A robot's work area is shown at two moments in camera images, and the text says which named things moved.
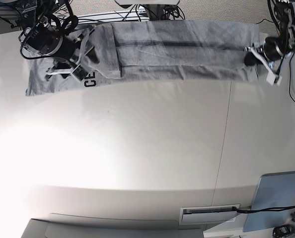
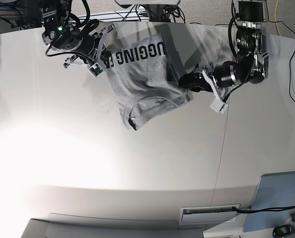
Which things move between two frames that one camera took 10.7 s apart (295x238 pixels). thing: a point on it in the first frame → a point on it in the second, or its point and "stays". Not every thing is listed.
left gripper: x=68 y=49 → x=87 y=45
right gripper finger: x=86 y=31 → x=102 y=38
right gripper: x=273 y=49 → x=224 y=74
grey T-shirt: x=153 y=51 → x=146 y=83
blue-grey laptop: x=281 y=190 stays
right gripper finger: x=51 y=72 → x=70 y=61
